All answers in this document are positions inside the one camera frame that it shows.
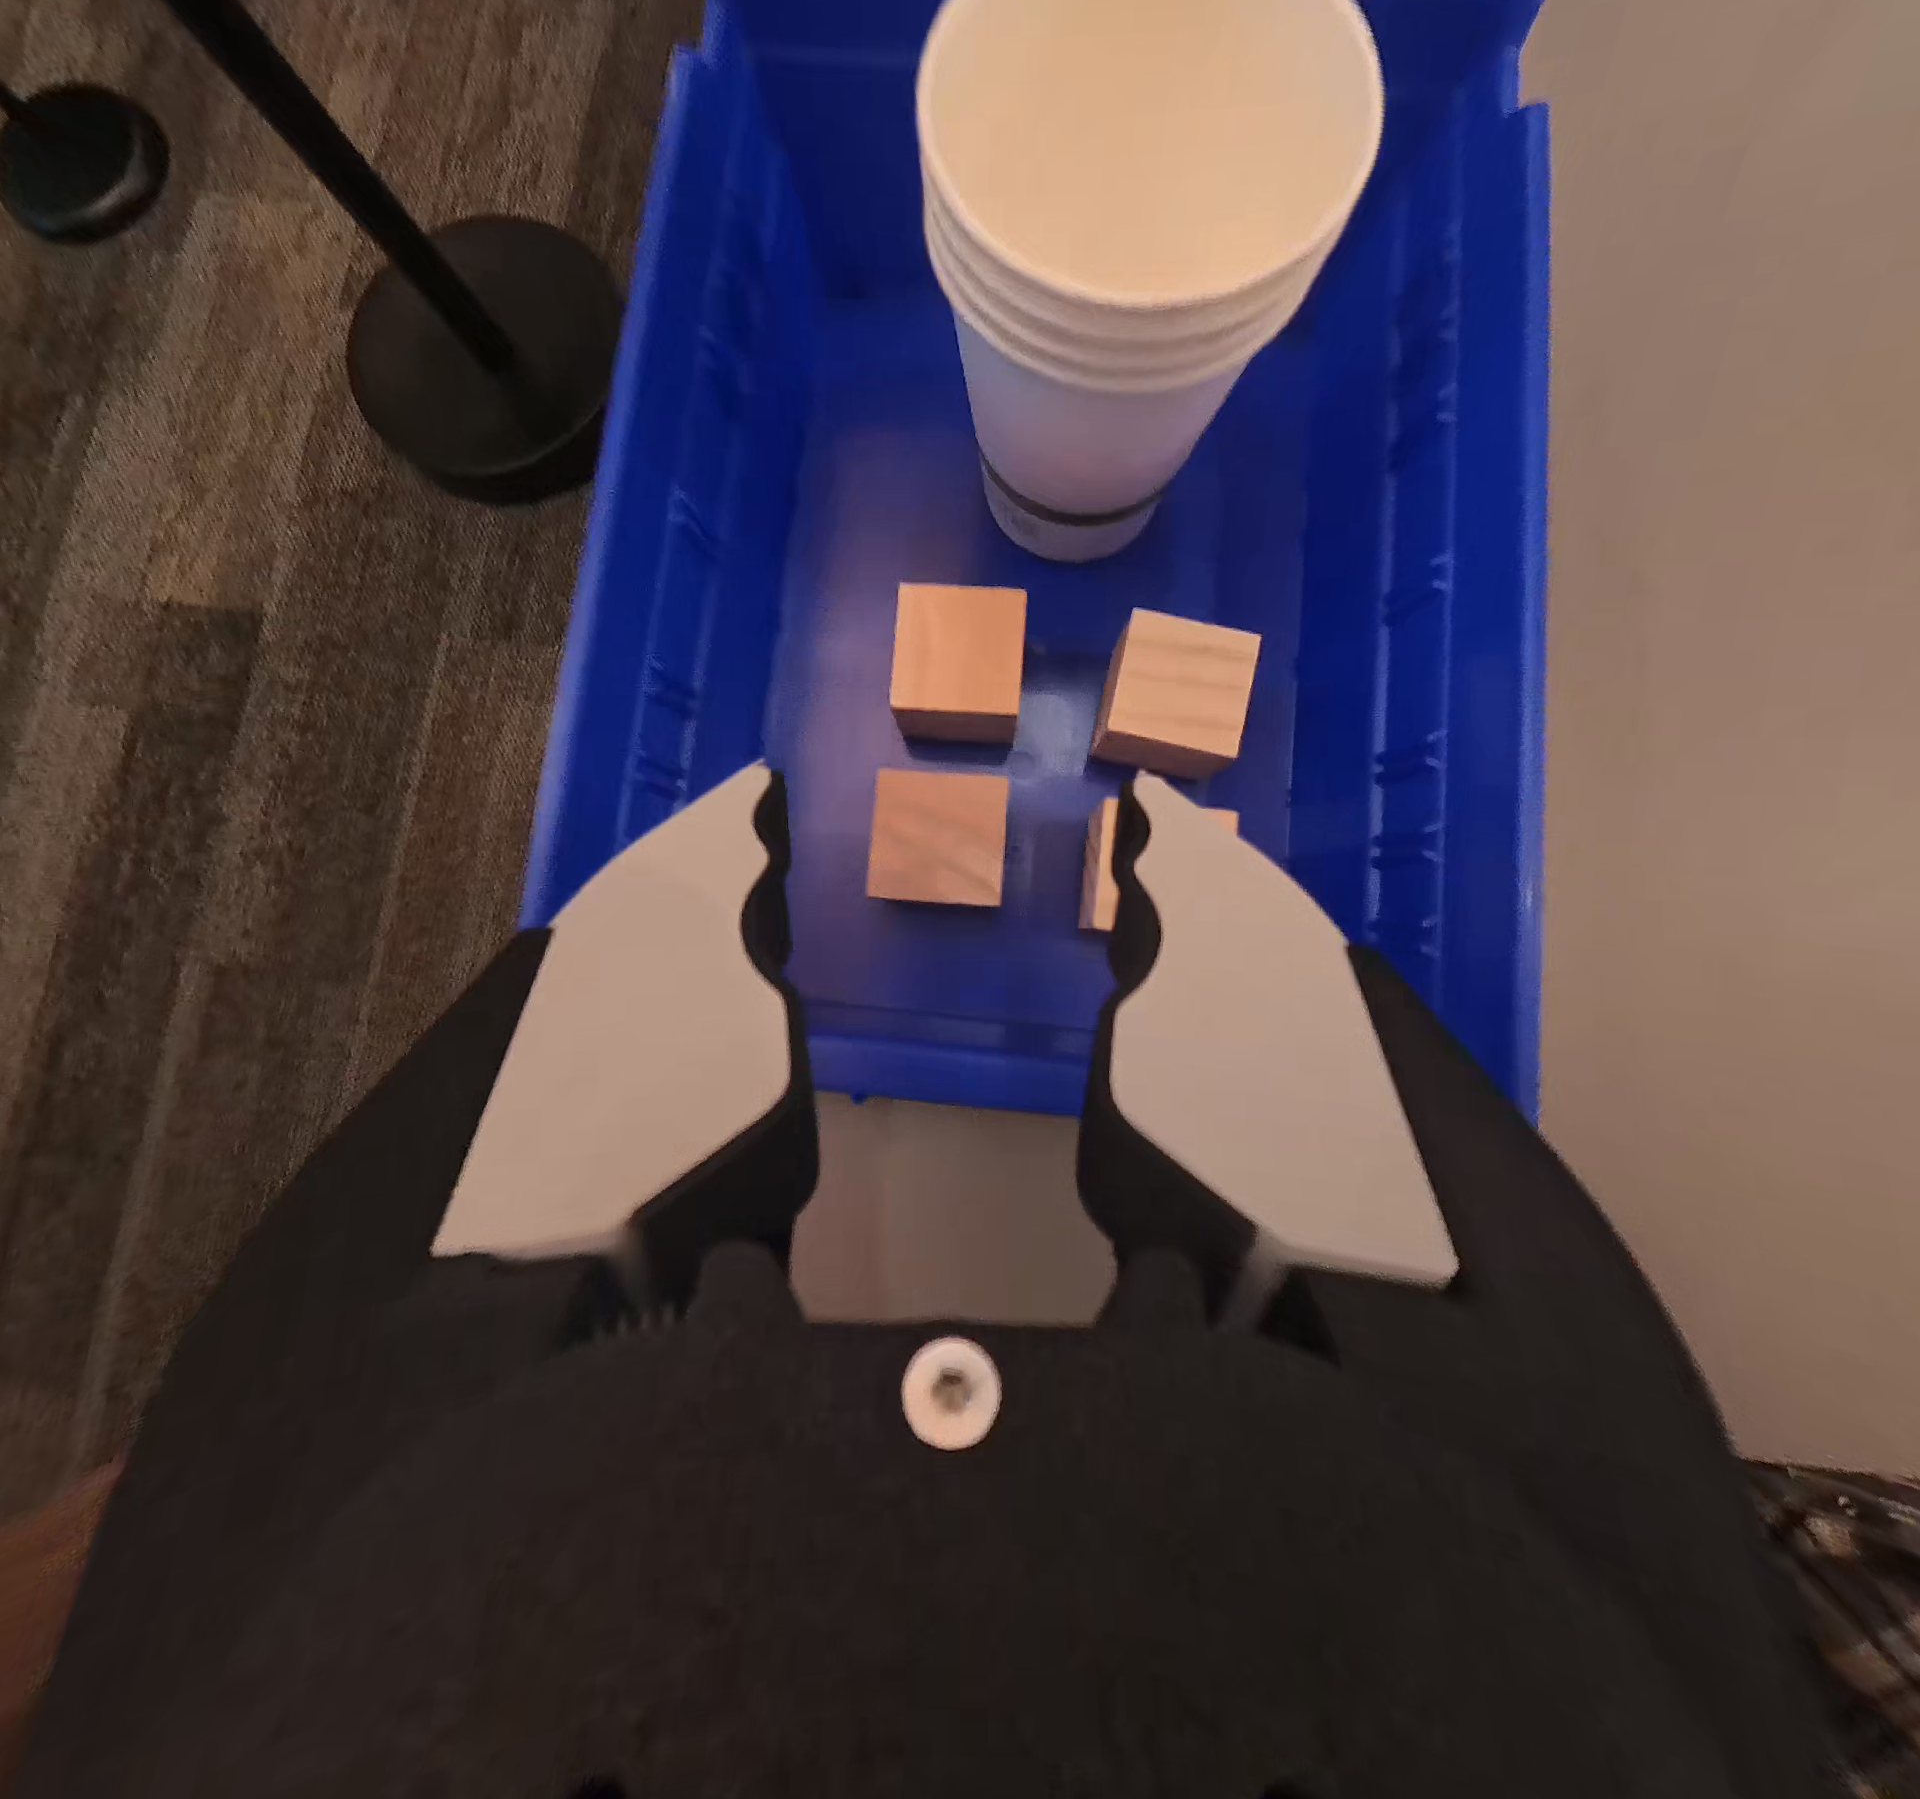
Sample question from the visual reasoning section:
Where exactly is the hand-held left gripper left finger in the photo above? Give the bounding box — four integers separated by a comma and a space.
432, 765, 822, 1275

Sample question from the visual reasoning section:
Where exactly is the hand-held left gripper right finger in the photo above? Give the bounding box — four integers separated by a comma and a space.
1077, 774, 1460, 1298

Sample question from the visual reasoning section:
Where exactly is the wooden cube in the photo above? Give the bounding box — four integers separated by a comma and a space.
865, 767, 1013, 910
888, 584, 1030, 745
1091, 608, 1264, 781
1077, 793, 1244, 935

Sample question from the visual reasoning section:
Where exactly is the blue plastic bin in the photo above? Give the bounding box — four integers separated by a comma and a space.
522, 0, 1550, 1126

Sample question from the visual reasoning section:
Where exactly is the black round-base stand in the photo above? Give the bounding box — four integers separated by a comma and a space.
0, 82, 170, 243
81, 0, 630, 503

